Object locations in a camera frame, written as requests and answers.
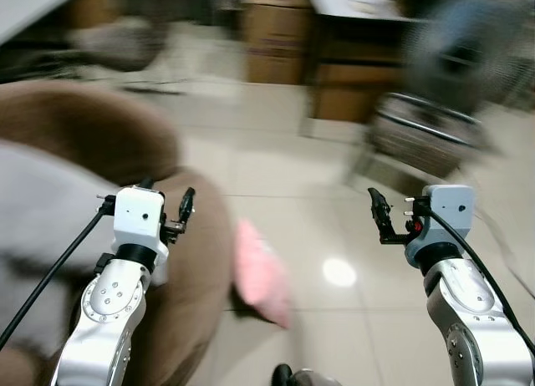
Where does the brown fabric sofa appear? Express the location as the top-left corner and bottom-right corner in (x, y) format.
(0, 79), (237, 386)

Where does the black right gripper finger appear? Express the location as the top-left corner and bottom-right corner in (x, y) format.
(368, 188), (393, 231)

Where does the thin floor cable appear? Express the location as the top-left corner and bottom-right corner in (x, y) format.
(475, 201), (521, 274)

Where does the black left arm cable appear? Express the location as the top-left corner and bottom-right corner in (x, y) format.
(0, 196), (115, 351)

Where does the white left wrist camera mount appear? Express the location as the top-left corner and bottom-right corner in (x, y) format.
(112, 185), (169, 255)

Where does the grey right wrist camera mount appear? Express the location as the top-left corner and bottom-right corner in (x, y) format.
(405, 184), (476, 267)

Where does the wooden desk with white top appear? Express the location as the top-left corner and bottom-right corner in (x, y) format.
(303, 0), (423, 125)

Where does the brown cardboard box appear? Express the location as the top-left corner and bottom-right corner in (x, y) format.
(242, 0), (315, 87)

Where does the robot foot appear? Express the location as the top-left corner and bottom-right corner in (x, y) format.
(271, 363), (339, 386)

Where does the light grey table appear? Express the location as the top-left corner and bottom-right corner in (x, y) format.
(0, 0), (86, 46)

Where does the pink plush pillow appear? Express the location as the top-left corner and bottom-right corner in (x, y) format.
(232, 218), (294, 329)

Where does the grey padded chair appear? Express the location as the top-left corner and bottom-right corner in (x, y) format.
(69, 17), (171, 74)

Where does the grey mesh office chair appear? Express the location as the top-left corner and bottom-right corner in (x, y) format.
(349, 0), (535, 196)

